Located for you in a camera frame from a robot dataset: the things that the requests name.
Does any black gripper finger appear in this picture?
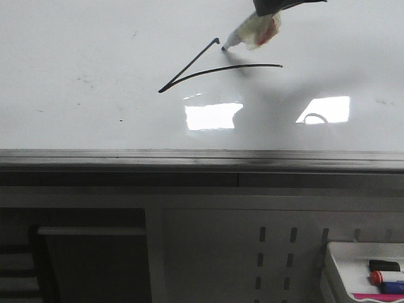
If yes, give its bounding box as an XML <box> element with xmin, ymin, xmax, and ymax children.
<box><xmin>253</xmin><ymin>0</ymin><xmax>326</xmax><ymax>16</ymax></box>

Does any white taped whiteboard marker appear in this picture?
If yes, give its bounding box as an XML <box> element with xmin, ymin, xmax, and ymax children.
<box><xmin>222</xmin><ymin>12</ymin><xmax>282</xmax><ymax>51</ymax></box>

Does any white slotted pegboard panel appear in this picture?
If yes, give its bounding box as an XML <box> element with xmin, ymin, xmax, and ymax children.
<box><xmin>145</xmin><ymin>194</ymin><xmax>403</xmax><ymax>302</ymax></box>

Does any white marker tray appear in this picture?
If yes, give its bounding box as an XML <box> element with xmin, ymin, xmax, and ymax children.
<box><xmin>320</xmin><ymin>242</ymin><xmax>403</xmax><ymax>302</ymax></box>

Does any red capped marker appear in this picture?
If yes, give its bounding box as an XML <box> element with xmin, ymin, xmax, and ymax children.
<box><xmin>369</xmin><ymin>271</ymin><xmax>404</xmax><ymax>286</ymax></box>

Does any blue capped marker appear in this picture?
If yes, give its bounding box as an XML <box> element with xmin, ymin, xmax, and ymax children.
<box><xmin>379</xmin><ymin>282</ymin><xmax>404</xmax><ymax>295</ymax></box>

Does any dark rectangular board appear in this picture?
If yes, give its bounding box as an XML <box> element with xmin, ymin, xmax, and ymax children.
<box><xmin>28</xmin><ymin>225</ymin><xmax>152</xmax><ymax>302</ymax></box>

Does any white whiteboard with metal frame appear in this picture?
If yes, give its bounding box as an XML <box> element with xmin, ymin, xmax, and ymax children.
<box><xmin>1</xmin><ymin>1</ymin><xmax>403</xmax><ymax>170</ymax></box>

